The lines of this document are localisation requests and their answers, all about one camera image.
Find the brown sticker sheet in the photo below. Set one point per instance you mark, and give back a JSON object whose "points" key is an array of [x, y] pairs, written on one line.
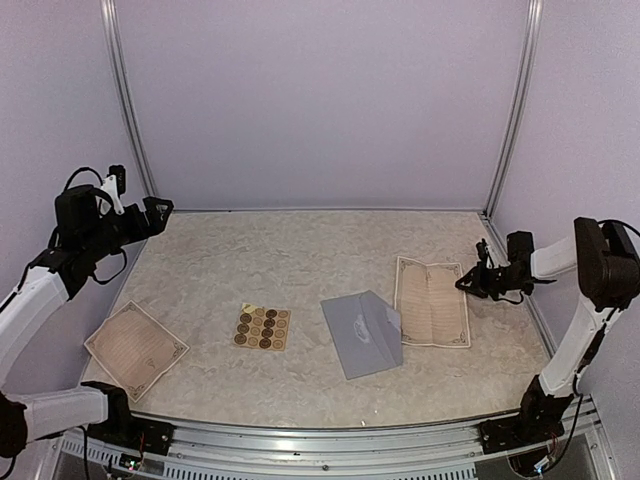
{"points": [[262, 328]]}

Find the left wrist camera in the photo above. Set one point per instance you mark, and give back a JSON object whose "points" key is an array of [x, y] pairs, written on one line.
{"points": [[114, 186]]}

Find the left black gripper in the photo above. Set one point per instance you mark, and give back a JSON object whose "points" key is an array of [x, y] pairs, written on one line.
{"points": [[154, 225]]}

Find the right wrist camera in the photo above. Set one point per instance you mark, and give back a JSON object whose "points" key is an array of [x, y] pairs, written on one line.
{"points": [[486, 255]]}

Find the ornate bordered letter sheet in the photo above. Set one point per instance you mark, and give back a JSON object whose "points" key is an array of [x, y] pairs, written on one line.
{"points": [[135, 349]]}

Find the beige letter sheet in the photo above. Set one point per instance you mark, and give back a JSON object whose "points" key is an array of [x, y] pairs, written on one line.
{"points": [[433, 311]]}

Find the front aluminium rail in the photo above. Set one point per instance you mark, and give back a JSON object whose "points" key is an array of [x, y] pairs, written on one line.
{"points": [[204, 450]]}

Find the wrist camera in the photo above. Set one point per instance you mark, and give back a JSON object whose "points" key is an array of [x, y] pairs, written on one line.
{"points": [[486, 255], [114, 186]]}

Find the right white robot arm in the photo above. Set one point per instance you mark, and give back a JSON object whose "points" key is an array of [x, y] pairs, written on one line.
{"points": [[607, 265]]}

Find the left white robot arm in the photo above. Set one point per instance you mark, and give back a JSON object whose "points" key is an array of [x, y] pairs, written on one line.
{"points": [[91, 224]]}

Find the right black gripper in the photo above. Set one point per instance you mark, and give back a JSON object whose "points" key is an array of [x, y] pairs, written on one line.
{"points": [[478, 286]]}

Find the aluminium frame post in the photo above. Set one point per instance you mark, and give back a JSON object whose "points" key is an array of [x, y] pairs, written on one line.
{"points": [[517, 106], [116, 55]]}

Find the left aluminium frame post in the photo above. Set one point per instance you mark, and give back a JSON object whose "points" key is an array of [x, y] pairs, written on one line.
{"points": [[116, 55]]}

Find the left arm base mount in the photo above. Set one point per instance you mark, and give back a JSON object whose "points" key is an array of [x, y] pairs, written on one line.
{"points": [[143, 435]]}

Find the right aluminium frame post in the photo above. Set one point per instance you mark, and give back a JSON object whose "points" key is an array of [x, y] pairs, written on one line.
{"points": [[517, 106]]}

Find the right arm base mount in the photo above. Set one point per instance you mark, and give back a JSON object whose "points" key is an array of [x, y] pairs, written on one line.
{"points": [[517, 431]]}

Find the grey envelope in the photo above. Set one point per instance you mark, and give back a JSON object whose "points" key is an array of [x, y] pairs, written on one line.
{"points": [[366, 332]]}

